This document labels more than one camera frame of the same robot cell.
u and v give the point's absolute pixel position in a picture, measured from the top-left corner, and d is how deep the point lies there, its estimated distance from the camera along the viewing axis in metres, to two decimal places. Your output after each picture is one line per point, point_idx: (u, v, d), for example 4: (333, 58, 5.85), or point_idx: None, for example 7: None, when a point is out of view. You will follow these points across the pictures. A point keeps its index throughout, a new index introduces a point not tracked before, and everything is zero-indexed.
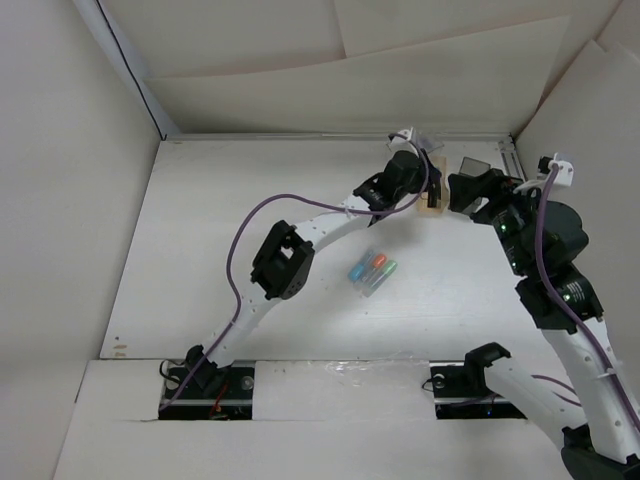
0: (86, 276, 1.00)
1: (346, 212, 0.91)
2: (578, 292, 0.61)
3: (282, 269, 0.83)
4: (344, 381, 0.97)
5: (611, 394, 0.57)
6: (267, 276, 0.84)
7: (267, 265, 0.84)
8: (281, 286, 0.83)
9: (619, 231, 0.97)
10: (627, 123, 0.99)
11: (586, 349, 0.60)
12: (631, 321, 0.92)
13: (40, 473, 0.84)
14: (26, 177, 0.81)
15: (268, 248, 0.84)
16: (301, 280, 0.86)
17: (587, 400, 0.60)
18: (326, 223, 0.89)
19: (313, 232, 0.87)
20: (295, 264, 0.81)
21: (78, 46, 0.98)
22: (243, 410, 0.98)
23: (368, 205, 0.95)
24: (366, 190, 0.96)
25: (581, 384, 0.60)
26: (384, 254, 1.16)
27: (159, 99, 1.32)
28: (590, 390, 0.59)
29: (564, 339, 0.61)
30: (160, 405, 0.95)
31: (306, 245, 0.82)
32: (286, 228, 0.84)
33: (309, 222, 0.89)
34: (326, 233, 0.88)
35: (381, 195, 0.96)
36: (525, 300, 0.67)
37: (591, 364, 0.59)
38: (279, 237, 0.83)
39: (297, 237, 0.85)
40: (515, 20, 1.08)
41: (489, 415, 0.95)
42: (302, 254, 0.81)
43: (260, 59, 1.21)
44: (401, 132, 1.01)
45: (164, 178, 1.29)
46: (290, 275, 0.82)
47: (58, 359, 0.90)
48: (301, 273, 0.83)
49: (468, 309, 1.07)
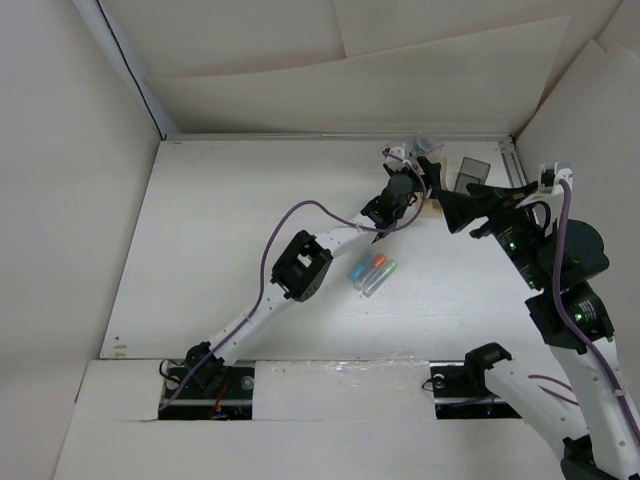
0: (87, 277, 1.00)
1: (357, 227, 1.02)
2: (590, 310, 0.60)
3: (301, 274, 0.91)
4: (344, 381, 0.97)
5: (618, 415, 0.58)
6: (285, 280, 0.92)
7: (286, 270, 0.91)
8: (299, 291, 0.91)
9: (618, 231, 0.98)
10: (628, 123, 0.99)
11: (594, 370, 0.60)
12: (631, 321, 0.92)
13: (41, 472, 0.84)
14: (26, 178, 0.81)
15: (289, 254, 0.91)
16: (316, 284, 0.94)
17: (591, 417, 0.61)
18: (341, 235, 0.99)
19: (330, 242, 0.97)
20: (315, 270, 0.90)
21: (77, 46, 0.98)
22: (244, 410, 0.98)
23: (375, 223, 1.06)
24: (371, 211, 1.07)
25: (587, 403, 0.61)
26: (384, 254, 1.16)
27: (159, 98, 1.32)
28: (596, 409, 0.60)
29: (573, 357, 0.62)
30: (160, 404, 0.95)
31: (326, 252, 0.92)
32: (306, 237, 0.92)
33: (326, 233, 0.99)
34: (341, 244, 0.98)
35: (382, 215, 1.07)
36: (536, 317, 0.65)
37: (599, 384, 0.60)
38: (299, 244, 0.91)
39: (315, 245, 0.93)
40: (515, 21, 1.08)
41: (489, 414, 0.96)
42: (323, 261, 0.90)
43: (260, 58, 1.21)
44: (395, 151, 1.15)
45: (164, 178, 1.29)
46: (309, 281, 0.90)
47: (59, 359, 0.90)
48: (317, 278, 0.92)
49: (467, 309, 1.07)
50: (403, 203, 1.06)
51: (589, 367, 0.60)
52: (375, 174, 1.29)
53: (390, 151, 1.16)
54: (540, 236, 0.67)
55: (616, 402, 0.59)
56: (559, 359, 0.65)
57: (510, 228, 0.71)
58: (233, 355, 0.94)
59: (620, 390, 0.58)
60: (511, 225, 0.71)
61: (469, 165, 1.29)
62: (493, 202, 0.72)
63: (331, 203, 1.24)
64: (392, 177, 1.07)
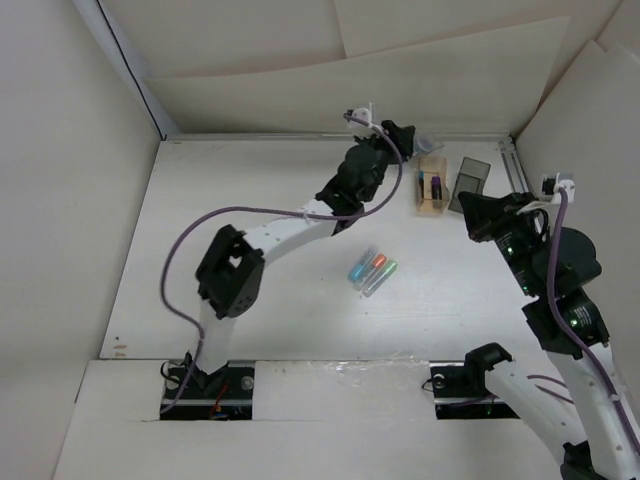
0: (86, 277, 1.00)
1: (304, 217, 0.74)
2: (585, 317, 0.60)
3: (227, 282, 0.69)
4: (344, 381, 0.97)
5: (614, 419, 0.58)
6: (210, 291, 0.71)
7: (211, 278, 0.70)
8: (225, 303, 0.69)
9: (618, 232, 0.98)
10: (628, 124, 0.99)
11: (590, 374, 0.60)
12: (631, 321, 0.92)
13: (41, 472, 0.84)
14: (28, 178, 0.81)
15: (213, 257, 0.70)
16: (252, 294, 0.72)
17: (588, 422, 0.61)
18: (280, 229, 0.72)
19: (263, 239, 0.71)
20: (242, 276, 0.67)
21: (77, 46, 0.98)
22: (243, 410, 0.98)
23: (331, 209, 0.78)
24: (328, 196, 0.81)
25: (583, 407, 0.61)
26: (384, 254, 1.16)
27: (159, 98, 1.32)
28: (593, 413, 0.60)
29: (569, 362, 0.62)
30: (161, 406, 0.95)
31: (256, 253, 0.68)
32: (233, 234, 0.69)
33: (261, 226, 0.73)
34: (281, 241, 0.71)
35: (344, 200, 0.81)
36: (532, 323, 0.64)
37: (595, 389, 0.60)
38: (224, 244, 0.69)
39: (246, 243, 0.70)
40: (515, 21, 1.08)
41: (489, 415, 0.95)
42: (249, 264, 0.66)
43: (260, 58, 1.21)
44: (359, 113, 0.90)
45: (164, 178, 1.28)
46: (236, 290, 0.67)
47: (59, 359, 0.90)
48: (249, 286, 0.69)
49: (467, 309, 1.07)
50: (368, 182, 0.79)
51: (584, 371, 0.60)
52: None
53: (352, 115, 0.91)
54: (538, 244, 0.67)
55: (612, 407, 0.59)
56: (555, 363, 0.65)
57: (509, 232, 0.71)
58: (218, 364, 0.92)
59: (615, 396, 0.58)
60: (510, 230, 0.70)
61: (470, 165, 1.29)
62: (496, 208, 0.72)
63: None
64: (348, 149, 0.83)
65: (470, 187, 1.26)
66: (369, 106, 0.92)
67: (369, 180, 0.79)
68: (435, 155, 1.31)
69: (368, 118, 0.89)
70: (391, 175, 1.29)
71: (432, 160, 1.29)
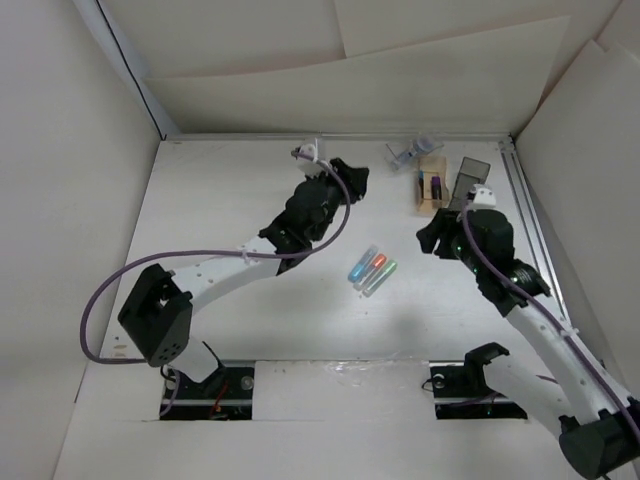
0: (86, 277, 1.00)
1: (243, 257, 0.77)
2: (525, 275, 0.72)
3: (150, 327, 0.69)
4: (344, 381, 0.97)
5: (571, 355, 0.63)
6: (133, 336, 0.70)
7: (134, 322, 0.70)
8: (149, 349, 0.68)
9: (618, 232, 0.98)
10: (627, 124, 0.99)
11: (539, 319, 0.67)
12: (631, 321, 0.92)
13: (42, 473, 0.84)
14: (28, 178, 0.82)
15: (136, 299, 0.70)
16: (178, 340, 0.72)
17: (556, 367, 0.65)
18: (214, 269, 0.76)
19: (195, 280, 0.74)
20: (165, 323, 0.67)
21: (76, 46, 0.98)
22: (243, 410, 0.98)
23: (274, 247, 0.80)
24: (274, 232, 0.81)
25: (549, 359, 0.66)
26: (383, 254, 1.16)
27: (159, 98, 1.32)
28: (555, 357, 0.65)
29: (518, 315, 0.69)
30: (161, 406, 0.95)
31: (184, 296, 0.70)
32: (160, 276, 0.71)
33: (194, 267, 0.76)
34: (214, 282, 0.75)
35: (293, 236, 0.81)
36: (487, 294, 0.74)
37: (546, 331, 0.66)
38: (149, 286, 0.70)
39: (175, 285, 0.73)
40: (515, 21, 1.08)
41: (489, 414, 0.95)
42: (176, 307, 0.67)
43: (260, 58, 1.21)
44: (306, 149, 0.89)
45: (164, 178, 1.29)
46: (161, 332, 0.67)
47: (59, 360, 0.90)
48: (175, 330, 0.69)
49: (467, 309, 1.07)
50: (316, 220, 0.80)
51: (536, 318, 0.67)
52: (374, 175, 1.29)
53: (300, 150, 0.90)
54: None
55: (566, 342, 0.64)
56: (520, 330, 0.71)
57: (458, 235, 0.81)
58: (204, 372, 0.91)
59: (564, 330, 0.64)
60: (458, 234, 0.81)
61: (469, 165, 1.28)
62: (439, 216, 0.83)
63: None
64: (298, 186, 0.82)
65: (470, 185, 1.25)
66: (319, 142, 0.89)
67: (316, 219, 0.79)
68: (435, 155, 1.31)
69: (314, 155, 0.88)
70: (391, 175, 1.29)
71: (432, 159, 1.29)
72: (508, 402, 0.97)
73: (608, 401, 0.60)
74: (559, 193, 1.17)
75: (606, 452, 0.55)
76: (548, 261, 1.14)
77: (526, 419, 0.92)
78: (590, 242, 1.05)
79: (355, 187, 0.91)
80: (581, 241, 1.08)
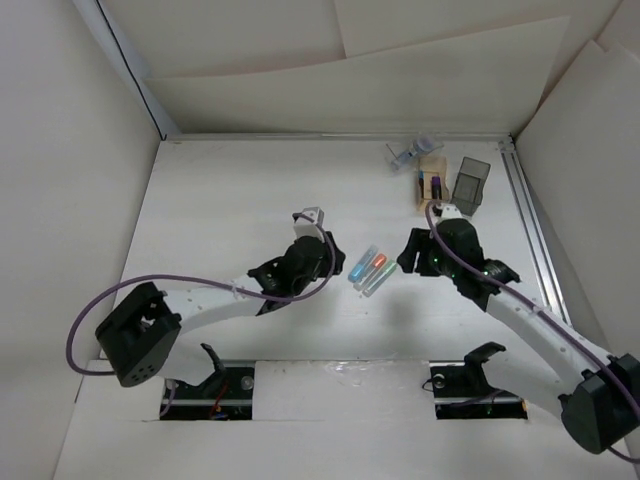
0: (86, 276, 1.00)
1: (233, 290, 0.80)
2: (496, 268, 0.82)
3: (131, 344, 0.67)
4: (344, 381, 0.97)
5: (547, 328, 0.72)
6: (111, 351, 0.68)
7: (116, 336, 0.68)
8: (124, 366, 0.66)
9: (618, 232, 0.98)
10: (627, 123, 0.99)
11: (514, 302, 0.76)
12: (631, 321, 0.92)
13: (42, 472, 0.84)
14: (27, 177, 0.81)
15: (123, 313, 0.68)
16: (155, 365, 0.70)
17: (539, 343, 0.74)
18: (205, 298, 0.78)
19: (185, 303, 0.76)
20: (150, 341, 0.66)
21: (76, 46, 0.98)
22: (243, 410, 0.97)
23: (261, 289, 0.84)
24: (261, 274, 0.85)
25: (532, 338, 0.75)
26: (383, 254, 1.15)
27: (159, 98, 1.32)
28: (536, 334, 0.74)
29: (496, 302, 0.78)
30: (161, 406, 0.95)
31: (171, 317, 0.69)
32: (150, 294, 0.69)
33: (185, 292, 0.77)
34: (202, 309, 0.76)
35: (277, 281, 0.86)
36: (467, 292, 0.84)
37: (521, 311, 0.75)
38: (138, 302, 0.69)
39: (164, 306, 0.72)
40: (515, 21, 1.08)
41: (489, 414, 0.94)
42: (160, 330, 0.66)
43: (260, 58, 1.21)
44: (308, 214, 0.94)
45: (164, 178, 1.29)
46: (138, 353, 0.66)
47: (59, 360, 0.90)
48: (154, 353, 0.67)
49: (467, 309, 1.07)
50: (308, 273, 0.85)
51: (509, 303, 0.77)
52: (374, 175, 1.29)
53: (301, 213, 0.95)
54: None
55: (540, 317, 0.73)
56: (504, 320, 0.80)
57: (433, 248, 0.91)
58: (201, 375, 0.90)
59: (535, 306, 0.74)
60: (433, 247, 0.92)
61: (470, 165, 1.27)
62: (414, 235, 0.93)
63: (331, 203, 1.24)
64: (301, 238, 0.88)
65: (470, 186, 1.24)
66: (320, 210, 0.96)
67: (308, 271, 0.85)
68: (435, 155, 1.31)
69: (314, 221, 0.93)
70: (391, 175, 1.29)
71: (432, 160, 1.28)
72: (508, 402, 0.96)
73: (588, 363, 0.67)
74: (558, 193, 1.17)
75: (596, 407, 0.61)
76: (548, 261, 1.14)
77: (527, 418, 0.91)
78: (590, 242, 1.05)
79: (337, 260, 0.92)
80: (582, 241, 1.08)
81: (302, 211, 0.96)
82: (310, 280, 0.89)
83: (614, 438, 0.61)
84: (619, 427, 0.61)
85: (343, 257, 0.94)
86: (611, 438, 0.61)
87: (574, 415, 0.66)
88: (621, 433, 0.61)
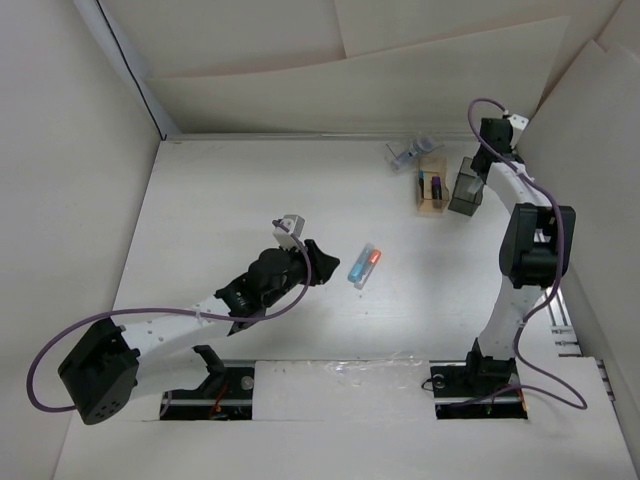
0: (87, 275, 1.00)
1: (196, 315, 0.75)
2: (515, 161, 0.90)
3: (90, 383, 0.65)
4: (343, 381, 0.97)
5: (516, 185, 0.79)
6: (71, 391, 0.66)
7: (74, 376, 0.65)
8: (85, 406, 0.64)
9: (618, 231, 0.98)
10: (626, 124, 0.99)
11: (504, 169, 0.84)
12: (631, 320, 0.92)
13: (41, 473, 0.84)
14: (26, 179, 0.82)
15: (80, 352, 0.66)
16: (120, 396, 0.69)
17: (510, 199, 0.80)
18: (167, 328, 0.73)
19: (144, 337, 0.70)
20: (109, 380, 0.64)
21: (76, 45, 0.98)
22: (243, 410, 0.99)
23: (229, 310, 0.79)
24: (229, 293, 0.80)
25: (506, 195, 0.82)
26: (377, 250, 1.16)
27: (160, 98, 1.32)
28: (508, 189, 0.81)
29: (490, 169, 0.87)
30: (162, 406, 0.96)
31: (130, 353, 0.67)
32: (109, 330, 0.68)
33: (146, 323, 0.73)
34: (164, 341, 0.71)
35: (248, 299, 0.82)
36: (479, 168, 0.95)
37: (506, 174, 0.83)
38: (97, 340, 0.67)
39: (123, 343, 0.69)
40: (514, 20, 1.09)
41: (489, 414, 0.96)
42: (121, 366, 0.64)
43: (260, 58, 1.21)
44: (285, 223, 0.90)
45: (164, 178, 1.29)
46: (101, 390, 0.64)
47: (60, 359, 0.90)
48: (118, 387, 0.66)
49: (468, 309, 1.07)
50: (276, 284, 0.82)
51: (500, 169, 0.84)
52: (374, 175, 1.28)
53: (279, 222, 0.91)
54: None
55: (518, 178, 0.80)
56: (494, 189, 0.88)
57: None
58: (198, 379, 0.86)
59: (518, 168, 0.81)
60: None
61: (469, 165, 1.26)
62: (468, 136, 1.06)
63: (330, 203, 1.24)
64: (267, 253, 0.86)
65: None
66: (298, 219, 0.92)
67: (277, 286, 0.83)
68: (435, 156, 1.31)
69: (291, 231, 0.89)
70: (391, 175, 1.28)
71: (432, 161, 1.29)
72: (508, 403, 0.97)
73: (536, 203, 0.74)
74: (558, 192, 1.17)
75: (520, 226, 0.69)
76: None
77: (527, 419, 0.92)
78: (591, 241, 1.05)
79: (319, 270, 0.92)
80: (583, 241, 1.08)
81: (279, 220, 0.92)
82: (282, 292, 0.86)
83: (529, 265, 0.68)
84: (538, 255, 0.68)
85: (332, 262, 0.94)
86: (525, 262, 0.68)
87: (506, 244, 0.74)
88: (538, 265, 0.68)
